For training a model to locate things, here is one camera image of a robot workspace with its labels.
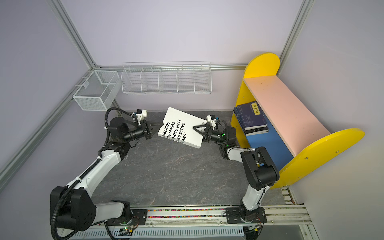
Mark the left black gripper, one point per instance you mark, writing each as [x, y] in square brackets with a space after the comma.
[147, 135]

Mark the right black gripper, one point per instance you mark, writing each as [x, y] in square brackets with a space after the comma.
[207, 133]

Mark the white paper file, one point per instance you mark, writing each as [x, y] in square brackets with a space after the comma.
[178, 127]

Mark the dark blue thin book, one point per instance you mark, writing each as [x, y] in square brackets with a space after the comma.
[250, 116]

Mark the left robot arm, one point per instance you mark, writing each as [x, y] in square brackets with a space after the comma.
[71, 207]

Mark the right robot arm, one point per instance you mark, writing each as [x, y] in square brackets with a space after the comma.
[261, 171]

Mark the white mesh basket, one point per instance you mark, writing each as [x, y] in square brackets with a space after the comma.
[98, 91]

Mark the yellow pink blue shelf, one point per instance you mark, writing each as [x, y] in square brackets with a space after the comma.
[308, 141]

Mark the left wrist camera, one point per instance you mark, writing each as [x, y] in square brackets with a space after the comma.
[140, 115]

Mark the white wire wall rack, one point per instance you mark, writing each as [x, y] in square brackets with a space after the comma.
[167, 78]

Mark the aluminium front rail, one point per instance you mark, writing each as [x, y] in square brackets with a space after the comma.
[176, 223]

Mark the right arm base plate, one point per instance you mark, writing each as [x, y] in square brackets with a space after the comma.
[240, 215]

